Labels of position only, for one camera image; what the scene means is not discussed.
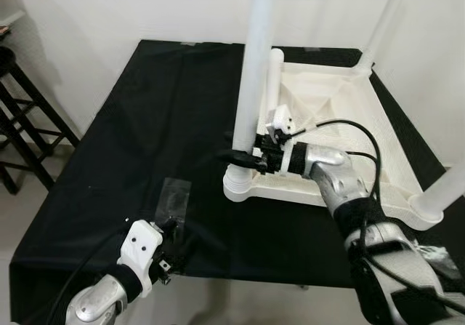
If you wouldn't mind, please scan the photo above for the clear tape patch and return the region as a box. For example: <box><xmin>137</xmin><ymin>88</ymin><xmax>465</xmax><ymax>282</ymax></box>
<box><xmin>418</xmin><ymin>244</ymin><xmax>462</xmax><ymax>278</ymax></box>
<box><xmin>156</xmin><ymin>178</ymin><xmax>191</xmax><ymax>220</ymax></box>

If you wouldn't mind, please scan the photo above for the black round stool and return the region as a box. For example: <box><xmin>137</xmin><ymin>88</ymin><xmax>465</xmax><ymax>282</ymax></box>
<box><xmin>0</xmin><ymin>45</ymin><xmax>79</xmax><ymax>195</ymax></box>

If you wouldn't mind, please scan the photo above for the black tablecloth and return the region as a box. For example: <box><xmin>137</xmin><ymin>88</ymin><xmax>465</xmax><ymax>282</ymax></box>
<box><xmin>7</xmin><ymin>40</ymin><xmax>465</xmax><ymax>324</ymax></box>

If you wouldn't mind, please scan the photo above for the white plastic table top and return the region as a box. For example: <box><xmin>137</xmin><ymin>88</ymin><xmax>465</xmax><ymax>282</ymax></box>
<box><xmin>222</xmin><ymin>62</ymin><xmax>445</xmax><ymax>231</ymax></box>

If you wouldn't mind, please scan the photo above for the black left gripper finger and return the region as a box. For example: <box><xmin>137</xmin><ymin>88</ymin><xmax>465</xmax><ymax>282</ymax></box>
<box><xmin>174</xmin><ymin>216</ymin><xmax>198</xmax><ymax>247</ymax></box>

